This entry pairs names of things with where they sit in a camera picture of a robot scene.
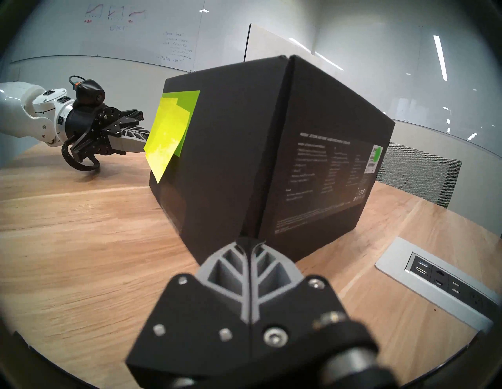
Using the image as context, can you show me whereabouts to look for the black cardboard box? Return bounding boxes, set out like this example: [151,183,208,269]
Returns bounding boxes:
[148,55,396,265]

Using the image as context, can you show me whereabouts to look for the clean glass wall whiteboard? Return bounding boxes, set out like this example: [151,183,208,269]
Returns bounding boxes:
[314,24,502,151]

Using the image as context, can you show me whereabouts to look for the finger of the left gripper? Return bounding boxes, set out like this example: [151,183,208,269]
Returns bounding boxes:
[117,125,151,139]
[111,136,148,155]

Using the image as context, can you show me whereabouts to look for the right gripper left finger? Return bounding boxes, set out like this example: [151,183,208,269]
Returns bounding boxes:
[125,237,252,380]

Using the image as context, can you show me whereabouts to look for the silver table power outlet panel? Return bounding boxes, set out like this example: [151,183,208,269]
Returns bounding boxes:
[375,236,502,334]

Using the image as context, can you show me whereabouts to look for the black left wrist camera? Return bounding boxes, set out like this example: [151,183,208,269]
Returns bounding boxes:
[75,79,105,107]

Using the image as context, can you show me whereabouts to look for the rolling whiteboard on black stand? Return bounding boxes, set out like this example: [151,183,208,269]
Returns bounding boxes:
[244,23,318,65]

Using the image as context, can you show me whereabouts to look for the bright yellow sticky note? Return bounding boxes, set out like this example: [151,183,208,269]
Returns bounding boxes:
[144,97,193,184]

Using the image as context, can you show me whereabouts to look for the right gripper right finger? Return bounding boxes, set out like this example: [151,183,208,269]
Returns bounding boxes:
[249,238,378,363]

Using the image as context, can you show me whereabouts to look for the glass wall whiteboard with writing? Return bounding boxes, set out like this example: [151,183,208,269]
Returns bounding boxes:
[8,0,318,73]

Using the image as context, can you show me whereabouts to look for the grey mesh chair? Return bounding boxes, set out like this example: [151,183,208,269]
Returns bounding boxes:
[376,142,462,209]

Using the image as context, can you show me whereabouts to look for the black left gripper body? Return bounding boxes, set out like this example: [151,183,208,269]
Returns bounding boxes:
[65,105,144,162]

